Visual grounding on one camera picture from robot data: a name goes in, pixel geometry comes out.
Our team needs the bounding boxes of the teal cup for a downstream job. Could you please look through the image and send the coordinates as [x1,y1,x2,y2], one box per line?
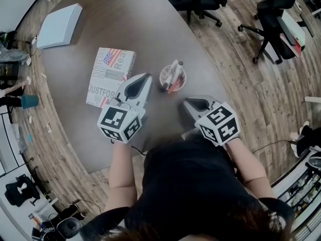
[21,94,40,110]

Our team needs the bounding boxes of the white marker with black cap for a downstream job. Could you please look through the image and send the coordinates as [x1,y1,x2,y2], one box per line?
[161,60,178,92]

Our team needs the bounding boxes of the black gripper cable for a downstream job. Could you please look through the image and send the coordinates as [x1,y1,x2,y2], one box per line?
[131,145,147,156]

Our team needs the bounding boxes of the white shelf rack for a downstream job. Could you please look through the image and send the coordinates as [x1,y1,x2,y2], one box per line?
[272,149,321,235]

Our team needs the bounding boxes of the newspaper print flat box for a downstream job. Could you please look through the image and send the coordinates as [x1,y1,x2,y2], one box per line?
[85,47,137,109]

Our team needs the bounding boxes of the grey round lens device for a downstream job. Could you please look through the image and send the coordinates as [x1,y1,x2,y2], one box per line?
[56,217,82,239]

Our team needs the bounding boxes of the dark brown table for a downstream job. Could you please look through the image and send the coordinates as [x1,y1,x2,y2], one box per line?
[40,0,228,174]

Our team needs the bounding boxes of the person's left forearm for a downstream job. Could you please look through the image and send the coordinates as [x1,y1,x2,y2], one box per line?
[104,141,138,213]

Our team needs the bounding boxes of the red marker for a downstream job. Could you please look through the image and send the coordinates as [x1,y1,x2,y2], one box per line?
[167,80,185,94]

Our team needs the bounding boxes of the person's black shirt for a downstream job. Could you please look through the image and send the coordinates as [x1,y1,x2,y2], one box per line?
[80,134,296,241]

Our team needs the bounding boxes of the plain white flat box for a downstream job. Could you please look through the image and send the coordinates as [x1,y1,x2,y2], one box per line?
[36,3,83,50]

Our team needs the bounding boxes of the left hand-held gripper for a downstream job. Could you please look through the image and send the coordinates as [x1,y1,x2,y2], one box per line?
[97,73,153,144]

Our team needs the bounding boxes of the person's right forearm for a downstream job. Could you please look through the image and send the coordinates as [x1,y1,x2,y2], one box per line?
[224,137,278,199]

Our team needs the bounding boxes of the pink mesh basket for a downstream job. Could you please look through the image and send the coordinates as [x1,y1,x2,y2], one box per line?
[159,64,187,94]

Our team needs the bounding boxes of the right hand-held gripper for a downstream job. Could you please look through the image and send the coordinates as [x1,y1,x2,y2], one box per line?
[182,95,242,147]

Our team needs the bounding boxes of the black floor cable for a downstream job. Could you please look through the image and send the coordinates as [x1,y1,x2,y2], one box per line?
[251,140,293,153]

